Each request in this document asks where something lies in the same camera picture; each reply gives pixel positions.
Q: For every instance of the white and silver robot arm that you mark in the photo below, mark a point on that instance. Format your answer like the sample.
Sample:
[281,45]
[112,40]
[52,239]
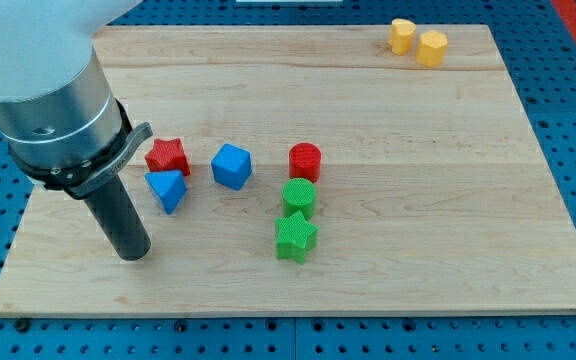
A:
[64,127]

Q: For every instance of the blue cube block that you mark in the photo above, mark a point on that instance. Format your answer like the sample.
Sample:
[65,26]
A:
[231,166]

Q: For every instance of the yellow hexagon block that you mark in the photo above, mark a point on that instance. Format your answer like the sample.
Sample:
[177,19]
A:
[431,48]

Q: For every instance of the wooden board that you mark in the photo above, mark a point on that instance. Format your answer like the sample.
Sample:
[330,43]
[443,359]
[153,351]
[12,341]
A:
[434,196]

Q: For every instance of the green cylinder block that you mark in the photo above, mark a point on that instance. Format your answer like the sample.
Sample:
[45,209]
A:
[299,195]

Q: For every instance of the red cylinder block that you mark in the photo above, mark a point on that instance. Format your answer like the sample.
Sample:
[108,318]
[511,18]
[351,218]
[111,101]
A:
[305,161]

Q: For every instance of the green star block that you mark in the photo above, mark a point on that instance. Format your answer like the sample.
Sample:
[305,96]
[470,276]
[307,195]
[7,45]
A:
[295,236]

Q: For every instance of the blue triangle block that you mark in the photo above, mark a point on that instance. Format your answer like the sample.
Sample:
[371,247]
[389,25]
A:
[168,186]

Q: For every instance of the red star block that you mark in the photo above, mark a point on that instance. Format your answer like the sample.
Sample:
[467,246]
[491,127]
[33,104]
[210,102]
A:
[168,155]

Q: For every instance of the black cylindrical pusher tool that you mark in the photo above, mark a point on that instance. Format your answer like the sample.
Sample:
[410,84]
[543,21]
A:
[114,211]

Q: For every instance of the yellow heart block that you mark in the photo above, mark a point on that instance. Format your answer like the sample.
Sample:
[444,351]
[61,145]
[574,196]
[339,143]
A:
[402,36]

